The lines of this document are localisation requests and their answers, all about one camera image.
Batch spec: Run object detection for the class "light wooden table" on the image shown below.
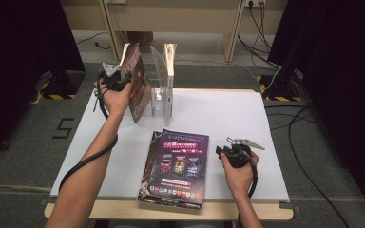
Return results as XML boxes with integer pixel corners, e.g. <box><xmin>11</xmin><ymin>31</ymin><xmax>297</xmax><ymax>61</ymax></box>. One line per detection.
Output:
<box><xmin>44</xmin><ymin>87</ymin><xmax>295</xmax><ymax>222</ymax></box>

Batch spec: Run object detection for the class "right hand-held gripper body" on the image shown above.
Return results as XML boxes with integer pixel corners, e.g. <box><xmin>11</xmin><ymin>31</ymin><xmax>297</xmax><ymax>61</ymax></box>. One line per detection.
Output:
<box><xmin>225</xmin><ymin>137</ymin><xmax>266</xmax><ymax>169</ymax></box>

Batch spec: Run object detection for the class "purple and dark red magazine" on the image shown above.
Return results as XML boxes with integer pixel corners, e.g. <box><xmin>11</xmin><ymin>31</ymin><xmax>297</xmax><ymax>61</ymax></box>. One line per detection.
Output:
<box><xmin>119</xmin><ymin>42</ymin><xmax>154</xmax><ymax>125</ymax></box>

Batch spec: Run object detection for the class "beige wooden desk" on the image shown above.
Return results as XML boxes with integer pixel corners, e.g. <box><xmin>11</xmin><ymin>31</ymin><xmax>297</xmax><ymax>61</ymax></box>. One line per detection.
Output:
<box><xmin>60</xmin><ymin>0</ymin><xmax>289</xmax><ymax>64</ymax></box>

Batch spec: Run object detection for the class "white wall power outlet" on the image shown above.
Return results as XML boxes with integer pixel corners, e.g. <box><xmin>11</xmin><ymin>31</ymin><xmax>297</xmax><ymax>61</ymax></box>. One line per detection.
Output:
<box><xmin>244</xmin><ymin>0</ymin><xmax>268</xmax><ymax>9</ymax></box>

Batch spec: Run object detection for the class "hazard striped stand base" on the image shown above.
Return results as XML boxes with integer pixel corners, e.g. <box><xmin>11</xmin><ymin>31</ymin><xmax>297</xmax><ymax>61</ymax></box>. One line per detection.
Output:
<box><xmin>256</xmin><ymin>67</ymin><xmax>306</xmax><ymax>104</ymax></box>
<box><xmin>38</xmin><ymin>69</ymin><xmax>86</xmax><ymax>101</ymax></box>

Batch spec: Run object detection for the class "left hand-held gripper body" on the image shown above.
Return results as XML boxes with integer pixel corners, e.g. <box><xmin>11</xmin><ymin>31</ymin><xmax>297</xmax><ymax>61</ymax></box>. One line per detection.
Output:
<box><xmin>97</xmin><ymin>62</ymin><xmax>128</xmax><ymax>93</ymax></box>

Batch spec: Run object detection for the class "left hand-held gripper black cable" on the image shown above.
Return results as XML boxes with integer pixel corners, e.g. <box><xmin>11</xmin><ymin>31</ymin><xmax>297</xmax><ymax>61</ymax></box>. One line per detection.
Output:
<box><xmin>58</xmin><ymin>80</ymin><xmax>120</xmax><ymax>194</ymax></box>

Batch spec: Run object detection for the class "clear acrylic book rack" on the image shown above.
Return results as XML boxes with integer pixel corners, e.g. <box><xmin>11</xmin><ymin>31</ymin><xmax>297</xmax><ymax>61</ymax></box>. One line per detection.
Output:
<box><xmin>120</xmin><ymin>69</ymin><xmax>173</xmax><ymax>118</ymax></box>

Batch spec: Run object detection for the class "black curtain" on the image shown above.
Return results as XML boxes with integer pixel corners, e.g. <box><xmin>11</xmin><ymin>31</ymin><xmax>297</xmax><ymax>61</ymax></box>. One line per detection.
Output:
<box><xmin>0</xmin><ymin>0</ymin><xmax>86</xmax><ymax>167</ymax></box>
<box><xmin>267</xmin><ymin>0</ymin><xmax>365</xmax><ymax>221</ymax></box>

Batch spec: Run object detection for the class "thin white floor cable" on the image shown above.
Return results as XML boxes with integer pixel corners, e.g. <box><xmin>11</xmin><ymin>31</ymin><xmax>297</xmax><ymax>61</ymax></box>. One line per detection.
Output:
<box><xmin>117</xmin><ymin>30</ymin><xmax>281</xmax><ymax>89</ymax></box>

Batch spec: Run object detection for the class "bundle of black power cables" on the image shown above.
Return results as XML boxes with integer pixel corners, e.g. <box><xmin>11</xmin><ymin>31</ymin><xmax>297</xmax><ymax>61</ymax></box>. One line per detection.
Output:
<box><xmin>237</xmin><ymin>2</ymin><xmax>282</xmax><ymax>70</ymax></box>

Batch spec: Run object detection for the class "thin black floor cable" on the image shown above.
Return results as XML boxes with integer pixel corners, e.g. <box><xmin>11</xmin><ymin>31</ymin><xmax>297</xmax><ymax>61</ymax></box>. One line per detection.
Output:
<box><xmin>75</xmin><ymin>30</ymin><xmax>112</xmax><ymax>51</ymax></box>

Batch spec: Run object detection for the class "person's right hand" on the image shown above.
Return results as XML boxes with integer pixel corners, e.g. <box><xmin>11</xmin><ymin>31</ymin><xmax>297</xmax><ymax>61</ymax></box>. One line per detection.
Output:
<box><xmin>219</xmin><ymin>151</ymin><xmax>260</xmax><ymax>200</ymax></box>

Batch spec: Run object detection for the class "person's left hand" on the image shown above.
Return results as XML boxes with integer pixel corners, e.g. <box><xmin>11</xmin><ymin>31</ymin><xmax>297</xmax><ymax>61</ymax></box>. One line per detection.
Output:
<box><xmin>93</xmin><ymin>80</ymin><xmax>134</xmax><ymax>119</ymax></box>

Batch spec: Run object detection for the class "brown magazine with red title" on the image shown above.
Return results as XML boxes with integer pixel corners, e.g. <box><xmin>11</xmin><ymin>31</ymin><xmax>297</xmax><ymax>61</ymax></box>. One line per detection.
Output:
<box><xmin>136</xmin><ymin>130</ymin><xmax>204</xmax><ymax>211</ymax></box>

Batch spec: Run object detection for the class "long black floor cable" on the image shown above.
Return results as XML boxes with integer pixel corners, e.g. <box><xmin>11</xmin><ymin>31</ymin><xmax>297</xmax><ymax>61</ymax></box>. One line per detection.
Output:
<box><xmin>263</xmin><ymin>104</ymin><xmax>352</xmax><ymax>228</ymax></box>

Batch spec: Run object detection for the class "purple and blue magazine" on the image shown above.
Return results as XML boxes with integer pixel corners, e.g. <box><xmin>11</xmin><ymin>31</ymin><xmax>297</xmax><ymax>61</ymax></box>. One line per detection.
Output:
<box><xmin>147</xmin><ymin>127</ymin><xmax>211</xmax><ymax>206</ymax></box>

